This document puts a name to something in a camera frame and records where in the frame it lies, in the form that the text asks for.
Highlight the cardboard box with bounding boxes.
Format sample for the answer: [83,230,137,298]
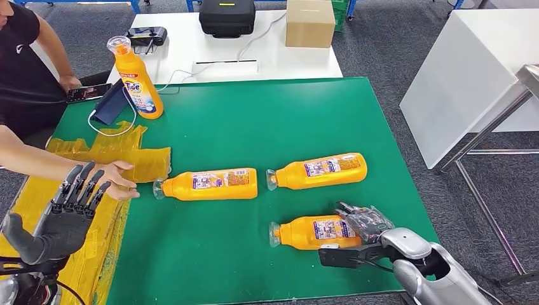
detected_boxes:
[285,0,336,49]

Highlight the grey cable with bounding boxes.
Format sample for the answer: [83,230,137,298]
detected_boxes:
[236,11,288,62]

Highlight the black remote controller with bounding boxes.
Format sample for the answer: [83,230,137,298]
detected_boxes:
[125,26,168,55]

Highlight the black carrying case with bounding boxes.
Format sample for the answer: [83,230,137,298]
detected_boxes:
[199,0,257,39]

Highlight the white charging cable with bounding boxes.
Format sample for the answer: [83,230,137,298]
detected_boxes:
[87,63,215,138]

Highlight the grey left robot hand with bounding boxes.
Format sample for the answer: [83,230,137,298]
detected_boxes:
[2,161,113,266]

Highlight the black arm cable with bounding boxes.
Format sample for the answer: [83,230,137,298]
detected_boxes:
[55,280,87,305]

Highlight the green plastic crate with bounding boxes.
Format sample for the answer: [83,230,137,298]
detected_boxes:
[331,0,351,33]

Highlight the orange detergent bottle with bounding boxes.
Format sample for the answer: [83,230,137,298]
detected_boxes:
[265,152,369,191]
[106,36,165,120]
[152,168,259,202]
[269,214,363,251]

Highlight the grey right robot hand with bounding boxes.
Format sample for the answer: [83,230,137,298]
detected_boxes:
[334,201,396,245]

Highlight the white side table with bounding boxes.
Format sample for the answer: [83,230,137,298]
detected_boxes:
[400,8,539,170]

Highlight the black smartphone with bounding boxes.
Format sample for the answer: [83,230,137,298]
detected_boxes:
[65,83,113,104]

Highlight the person's right hand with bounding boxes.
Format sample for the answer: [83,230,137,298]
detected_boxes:
[86,160,141,201]

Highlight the yellow tape sheet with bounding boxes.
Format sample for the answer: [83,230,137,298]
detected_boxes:
[0,121,172,305]

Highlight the tablet in blue case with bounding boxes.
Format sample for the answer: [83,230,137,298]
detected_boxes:
[92,78,132,126]

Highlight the white cable tray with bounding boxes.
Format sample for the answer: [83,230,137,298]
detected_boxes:
[193,59,259,78]

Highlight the person's left hand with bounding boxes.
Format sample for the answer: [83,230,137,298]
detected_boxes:
[58,74,83,94]

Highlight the green table mat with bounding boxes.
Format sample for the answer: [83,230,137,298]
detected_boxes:
[52,77,441,305]

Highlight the metal frame stand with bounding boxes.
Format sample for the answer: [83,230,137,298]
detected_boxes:
[435,64,539,287]

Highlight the person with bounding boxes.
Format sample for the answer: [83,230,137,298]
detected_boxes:
[0,0,142,202]

